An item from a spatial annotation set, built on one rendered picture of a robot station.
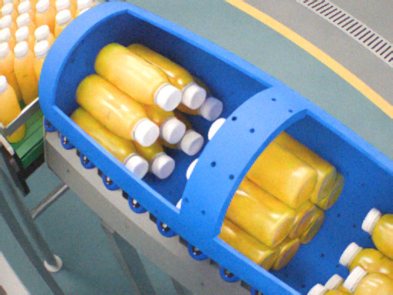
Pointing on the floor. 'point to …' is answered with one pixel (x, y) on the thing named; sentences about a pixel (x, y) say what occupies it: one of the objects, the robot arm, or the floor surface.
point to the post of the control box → (27, 246)
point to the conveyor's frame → (8, 174)
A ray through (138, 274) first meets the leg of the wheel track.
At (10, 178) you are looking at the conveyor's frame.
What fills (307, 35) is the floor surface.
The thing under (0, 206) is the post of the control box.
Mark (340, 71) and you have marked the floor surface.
